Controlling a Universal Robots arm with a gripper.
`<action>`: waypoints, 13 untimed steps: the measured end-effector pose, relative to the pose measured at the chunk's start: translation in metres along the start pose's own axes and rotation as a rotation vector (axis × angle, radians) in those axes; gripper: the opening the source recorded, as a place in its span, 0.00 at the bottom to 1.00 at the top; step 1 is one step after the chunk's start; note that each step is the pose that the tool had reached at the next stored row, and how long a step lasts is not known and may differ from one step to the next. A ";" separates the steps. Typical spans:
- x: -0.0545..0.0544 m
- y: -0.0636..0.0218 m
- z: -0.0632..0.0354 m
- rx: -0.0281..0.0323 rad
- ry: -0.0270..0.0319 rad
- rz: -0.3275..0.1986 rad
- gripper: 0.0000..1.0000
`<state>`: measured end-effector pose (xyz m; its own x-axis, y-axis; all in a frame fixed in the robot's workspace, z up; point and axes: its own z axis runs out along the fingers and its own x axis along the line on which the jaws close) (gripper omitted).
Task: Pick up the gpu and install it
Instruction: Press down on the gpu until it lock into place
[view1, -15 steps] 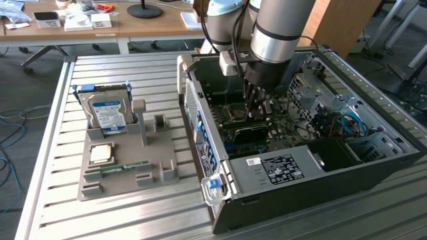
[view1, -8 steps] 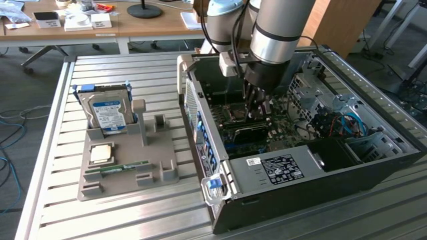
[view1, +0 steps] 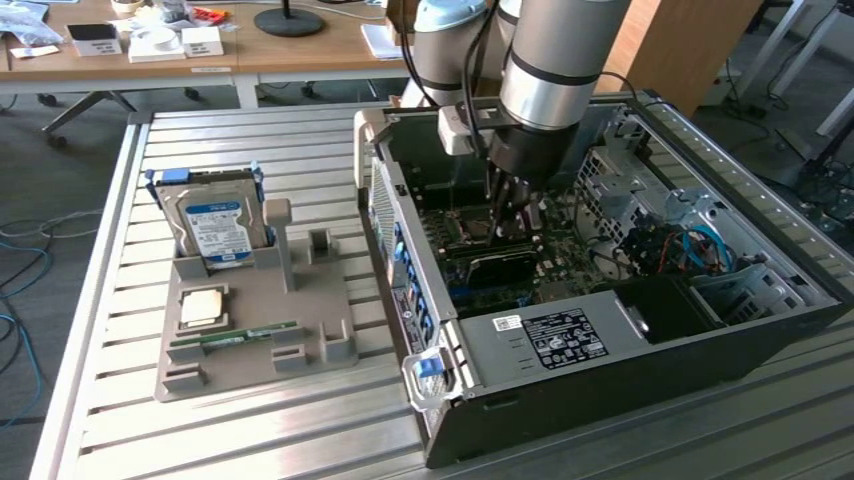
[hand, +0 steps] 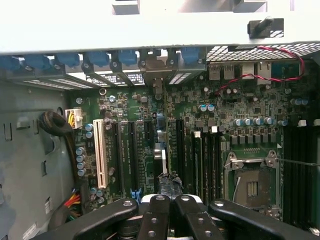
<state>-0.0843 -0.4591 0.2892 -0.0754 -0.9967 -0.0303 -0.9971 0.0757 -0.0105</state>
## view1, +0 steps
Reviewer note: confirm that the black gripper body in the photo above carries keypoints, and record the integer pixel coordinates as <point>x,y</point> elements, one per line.
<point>534,150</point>

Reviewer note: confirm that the green graphics card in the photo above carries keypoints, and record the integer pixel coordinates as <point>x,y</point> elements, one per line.
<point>501,275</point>

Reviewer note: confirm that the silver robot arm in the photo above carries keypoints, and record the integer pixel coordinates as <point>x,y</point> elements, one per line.
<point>554,75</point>

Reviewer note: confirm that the metal socket cover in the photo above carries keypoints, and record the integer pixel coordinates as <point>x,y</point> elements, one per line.
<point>535,220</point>

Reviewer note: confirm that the CPU socket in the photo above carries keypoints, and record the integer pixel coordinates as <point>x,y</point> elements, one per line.
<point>470,227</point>

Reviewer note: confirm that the metal disk bay cage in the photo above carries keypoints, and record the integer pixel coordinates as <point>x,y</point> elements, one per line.
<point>614,200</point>

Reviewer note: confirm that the green motherboard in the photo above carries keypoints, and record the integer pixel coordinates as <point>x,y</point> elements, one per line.
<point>568,260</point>

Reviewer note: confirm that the wooden cabinet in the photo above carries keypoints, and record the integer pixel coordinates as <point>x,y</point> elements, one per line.
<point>668,50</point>

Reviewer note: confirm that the grey power supply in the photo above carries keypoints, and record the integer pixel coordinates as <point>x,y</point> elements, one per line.
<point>494,360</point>

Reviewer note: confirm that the white paper stack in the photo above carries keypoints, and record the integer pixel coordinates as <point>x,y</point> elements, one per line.
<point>383,42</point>

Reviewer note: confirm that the blue case latch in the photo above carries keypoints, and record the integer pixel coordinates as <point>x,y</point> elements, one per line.
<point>429,367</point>

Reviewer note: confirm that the black open PC case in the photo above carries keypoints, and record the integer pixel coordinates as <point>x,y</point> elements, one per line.
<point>601,400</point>

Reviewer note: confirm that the grey parts rack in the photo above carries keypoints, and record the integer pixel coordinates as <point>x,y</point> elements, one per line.
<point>254,310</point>

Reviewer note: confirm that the hard disk with blue carrier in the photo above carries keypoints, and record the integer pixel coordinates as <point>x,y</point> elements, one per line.
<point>214,225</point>

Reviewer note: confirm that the black lamp base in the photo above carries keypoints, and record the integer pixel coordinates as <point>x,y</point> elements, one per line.
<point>290,22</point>

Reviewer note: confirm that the green RAM stick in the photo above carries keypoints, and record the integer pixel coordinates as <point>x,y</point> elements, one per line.
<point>234,335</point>

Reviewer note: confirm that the silver CPU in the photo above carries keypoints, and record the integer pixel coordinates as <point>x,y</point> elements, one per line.
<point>201,309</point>

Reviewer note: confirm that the plain white box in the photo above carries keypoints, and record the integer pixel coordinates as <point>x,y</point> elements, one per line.
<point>201,47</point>

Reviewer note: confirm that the red object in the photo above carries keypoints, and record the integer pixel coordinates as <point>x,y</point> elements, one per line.
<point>210,15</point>

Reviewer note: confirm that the white box with round part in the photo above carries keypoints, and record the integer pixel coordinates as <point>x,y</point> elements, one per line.
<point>157,50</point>

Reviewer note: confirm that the tape roll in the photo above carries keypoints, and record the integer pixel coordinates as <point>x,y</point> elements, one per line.
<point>127,6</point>

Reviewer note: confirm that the wooden desk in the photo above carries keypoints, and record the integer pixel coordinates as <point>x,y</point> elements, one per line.
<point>80,70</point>

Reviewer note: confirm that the white box with black top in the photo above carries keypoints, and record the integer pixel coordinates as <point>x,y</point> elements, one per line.
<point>94,45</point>

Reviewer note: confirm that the small white card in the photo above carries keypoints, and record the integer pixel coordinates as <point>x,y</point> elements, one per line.
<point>34,51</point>

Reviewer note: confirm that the clear plastic bag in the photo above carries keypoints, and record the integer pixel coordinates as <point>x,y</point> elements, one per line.
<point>27,25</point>

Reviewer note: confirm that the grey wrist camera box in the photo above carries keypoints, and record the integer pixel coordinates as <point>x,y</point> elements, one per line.
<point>457,135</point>

